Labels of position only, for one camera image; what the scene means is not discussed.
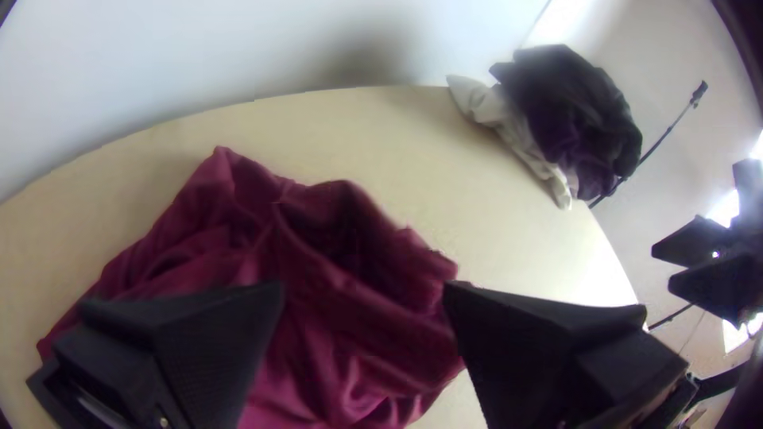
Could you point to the maroon t-shirt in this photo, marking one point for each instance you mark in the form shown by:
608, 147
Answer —
334, 298

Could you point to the heap of clothes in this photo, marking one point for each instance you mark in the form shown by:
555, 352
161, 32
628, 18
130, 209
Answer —
566, 113

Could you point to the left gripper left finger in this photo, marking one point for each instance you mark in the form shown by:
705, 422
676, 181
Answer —
197, 351

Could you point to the thin black stand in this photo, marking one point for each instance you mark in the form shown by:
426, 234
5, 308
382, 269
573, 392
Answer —
667, 130

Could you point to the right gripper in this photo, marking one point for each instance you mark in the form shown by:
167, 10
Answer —
751, 202

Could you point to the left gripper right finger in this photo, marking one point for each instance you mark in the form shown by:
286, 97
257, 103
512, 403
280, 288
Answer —
536, 357

